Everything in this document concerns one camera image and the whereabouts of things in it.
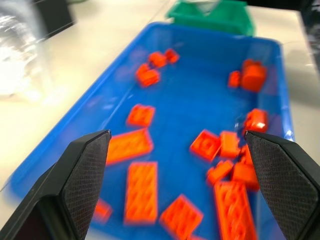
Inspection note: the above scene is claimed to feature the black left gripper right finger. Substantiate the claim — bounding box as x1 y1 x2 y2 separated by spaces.
245 130 320 240

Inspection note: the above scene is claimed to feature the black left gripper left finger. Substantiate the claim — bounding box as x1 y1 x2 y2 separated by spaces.
0 129 112 240

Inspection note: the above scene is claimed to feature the blue plastic bin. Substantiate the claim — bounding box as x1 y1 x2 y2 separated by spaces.
4 21 296 240

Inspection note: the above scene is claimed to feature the green plastic bin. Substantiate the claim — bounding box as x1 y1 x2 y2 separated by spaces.
165 0 258 38

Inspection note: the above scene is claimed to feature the small orange building block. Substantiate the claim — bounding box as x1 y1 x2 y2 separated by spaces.
227 70 242 89
164 48 181 65
93 198 114 222
239 144 254 166

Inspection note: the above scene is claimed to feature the long orange building plate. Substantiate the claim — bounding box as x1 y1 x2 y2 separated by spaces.
213 180 259 240
123 161 159 225

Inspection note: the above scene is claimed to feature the flat orange building plate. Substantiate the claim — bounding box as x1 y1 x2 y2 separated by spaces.
159 194 204 239
105 127 154 166

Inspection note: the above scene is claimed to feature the square orange building block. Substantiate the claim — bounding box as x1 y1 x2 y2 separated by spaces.
126 104 156 128
189 129 222 163

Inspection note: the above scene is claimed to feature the large orange building block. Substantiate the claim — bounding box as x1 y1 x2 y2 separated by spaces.
240 58 268 92

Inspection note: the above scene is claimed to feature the clear plastic bag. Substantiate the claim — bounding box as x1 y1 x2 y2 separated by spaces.
0 0 52 101

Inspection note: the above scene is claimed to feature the black blurred object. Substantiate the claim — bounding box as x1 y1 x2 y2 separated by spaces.
299 0 320 72

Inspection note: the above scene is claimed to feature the black box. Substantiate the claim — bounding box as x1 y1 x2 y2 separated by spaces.
34 0 76 39

